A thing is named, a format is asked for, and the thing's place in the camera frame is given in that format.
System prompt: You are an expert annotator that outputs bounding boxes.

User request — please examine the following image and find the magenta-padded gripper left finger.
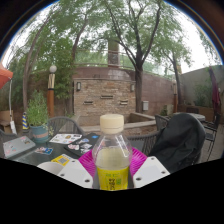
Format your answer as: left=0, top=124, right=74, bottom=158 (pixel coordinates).
left=57, top=148, right=98, bottom=190

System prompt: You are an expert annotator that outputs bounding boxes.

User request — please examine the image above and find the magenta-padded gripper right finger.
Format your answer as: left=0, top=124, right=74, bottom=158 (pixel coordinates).
left=128, top=147, right=171, bottom=189

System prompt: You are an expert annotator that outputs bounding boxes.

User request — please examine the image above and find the yellow-labelled clear drink bottle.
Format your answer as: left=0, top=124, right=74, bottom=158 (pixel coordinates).
left=91, top=113, right=133, bottom=192

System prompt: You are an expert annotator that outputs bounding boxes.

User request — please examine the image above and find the black laptop with stickers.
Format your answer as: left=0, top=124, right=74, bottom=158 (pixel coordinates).
left=63, top=132, right=101, bottom=158

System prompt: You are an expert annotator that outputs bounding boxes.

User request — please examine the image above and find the white printed sticker sheet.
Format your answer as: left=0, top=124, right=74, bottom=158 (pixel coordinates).
left=49, top=133, right=83, bottom=145

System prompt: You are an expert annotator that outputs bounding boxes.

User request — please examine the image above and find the small blue sticker card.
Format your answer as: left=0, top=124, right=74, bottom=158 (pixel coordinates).
left=34, top=146, right=54, bottom=156

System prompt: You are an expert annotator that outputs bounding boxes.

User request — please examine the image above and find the black jacket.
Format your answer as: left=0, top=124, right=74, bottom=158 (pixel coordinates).
left=148, top=113, right=207, bottom=174

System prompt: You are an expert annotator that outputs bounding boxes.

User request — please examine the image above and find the dark mesh garden chair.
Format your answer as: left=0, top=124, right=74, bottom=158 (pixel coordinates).
left=154, top=114, right=172, bottom=132

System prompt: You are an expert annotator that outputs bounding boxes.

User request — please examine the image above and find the potted green plant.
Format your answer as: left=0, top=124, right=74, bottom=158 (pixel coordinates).
left=25, top=89, right=51, bottom=144

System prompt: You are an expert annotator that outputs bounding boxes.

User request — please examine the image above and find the blue-yellow striped cone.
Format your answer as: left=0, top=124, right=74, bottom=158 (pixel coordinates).
left=21, top=111, right=30, bottom=131

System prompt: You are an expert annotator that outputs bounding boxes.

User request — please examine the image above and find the tall forked tree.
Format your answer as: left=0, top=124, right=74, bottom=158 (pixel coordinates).
left=99, top=0, right=168, bottom=114

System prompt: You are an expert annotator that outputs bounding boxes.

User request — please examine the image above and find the curved-trunk tree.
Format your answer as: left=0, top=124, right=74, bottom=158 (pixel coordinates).
left=13, top=9, right=78, bottom=114

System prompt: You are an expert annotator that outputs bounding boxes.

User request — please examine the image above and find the closed maroon patio umbrella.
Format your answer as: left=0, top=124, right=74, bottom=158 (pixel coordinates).
left=207, top=65, right=222, bottom=116

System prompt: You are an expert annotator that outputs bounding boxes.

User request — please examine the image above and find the orange canopy with white pole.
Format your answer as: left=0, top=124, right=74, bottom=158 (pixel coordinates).
left=0, top=63, right=18, bottom=135

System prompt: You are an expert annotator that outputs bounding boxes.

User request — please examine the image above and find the slim wooden lamp post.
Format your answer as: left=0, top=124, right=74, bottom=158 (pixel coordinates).
left=172, top=79, right=179, bottom=114

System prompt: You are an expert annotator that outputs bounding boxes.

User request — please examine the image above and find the wooden globe lamp post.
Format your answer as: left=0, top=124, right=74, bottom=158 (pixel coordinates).
left=46, top=64, right=58, bottom=118

